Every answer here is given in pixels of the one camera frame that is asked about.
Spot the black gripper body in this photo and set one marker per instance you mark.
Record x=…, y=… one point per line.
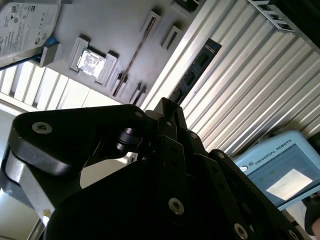
x=112, y=212

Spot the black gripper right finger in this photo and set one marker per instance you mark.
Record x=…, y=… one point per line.
x=250, y=188

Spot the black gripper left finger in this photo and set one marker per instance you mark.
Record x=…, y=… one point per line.
x=62, y=125

